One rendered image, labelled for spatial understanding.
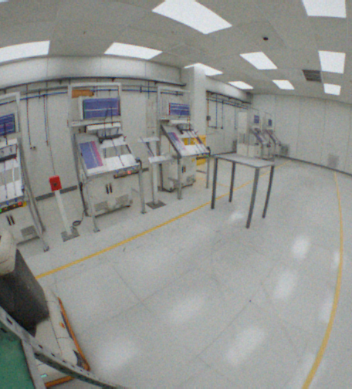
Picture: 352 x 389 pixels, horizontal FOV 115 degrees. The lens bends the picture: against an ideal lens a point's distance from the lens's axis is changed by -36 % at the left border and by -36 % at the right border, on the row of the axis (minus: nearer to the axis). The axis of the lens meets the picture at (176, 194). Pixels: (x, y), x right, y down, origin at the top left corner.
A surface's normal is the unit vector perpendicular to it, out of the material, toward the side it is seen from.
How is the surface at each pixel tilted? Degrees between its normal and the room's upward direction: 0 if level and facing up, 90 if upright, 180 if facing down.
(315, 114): 90
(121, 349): 0
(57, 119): 90
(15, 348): 0
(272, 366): 0
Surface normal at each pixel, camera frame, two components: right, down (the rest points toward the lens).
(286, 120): -0.74, 0.27
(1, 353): -0.01, -0.92
